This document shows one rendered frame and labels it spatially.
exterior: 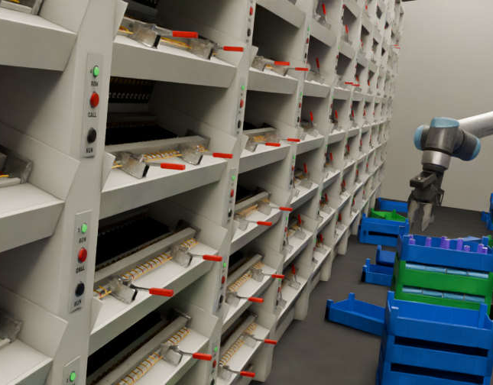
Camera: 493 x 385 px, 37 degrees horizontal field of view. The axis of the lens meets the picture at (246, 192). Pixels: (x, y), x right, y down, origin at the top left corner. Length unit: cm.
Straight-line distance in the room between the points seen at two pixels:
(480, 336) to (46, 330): 153
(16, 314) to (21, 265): 6
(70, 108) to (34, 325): 26
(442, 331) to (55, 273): 149
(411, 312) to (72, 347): 157
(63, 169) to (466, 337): 156
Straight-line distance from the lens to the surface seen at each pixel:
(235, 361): 203
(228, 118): 154
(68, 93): 88
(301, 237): 277
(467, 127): 282
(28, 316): 94
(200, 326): 162
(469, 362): 226
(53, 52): 85
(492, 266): 250
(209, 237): 157
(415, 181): 242
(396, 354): 223
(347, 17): 363
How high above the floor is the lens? 89
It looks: 8 degrees down
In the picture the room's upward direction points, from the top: 6 degrees clockwise
